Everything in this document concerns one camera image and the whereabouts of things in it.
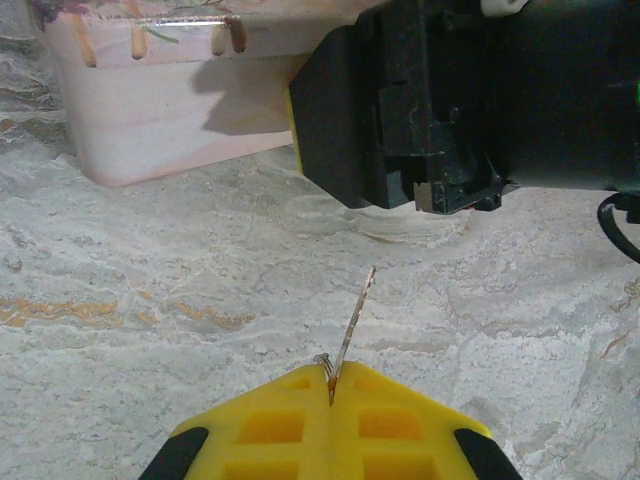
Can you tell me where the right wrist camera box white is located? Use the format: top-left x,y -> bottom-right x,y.
479,0 -> 531,15

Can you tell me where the small metal key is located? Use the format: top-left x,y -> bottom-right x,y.
327,265 -> 378,404

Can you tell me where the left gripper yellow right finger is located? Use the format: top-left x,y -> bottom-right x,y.
329,360 -> 524,480

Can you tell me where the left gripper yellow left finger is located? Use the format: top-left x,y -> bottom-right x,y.
141,363 -> 334,480

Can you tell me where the floral pink storage box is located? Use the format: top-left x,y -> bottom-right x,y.
29,0 -> 362,189

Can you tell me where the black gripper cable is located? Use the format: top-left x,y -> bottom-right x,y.
596,191 -> 640,267

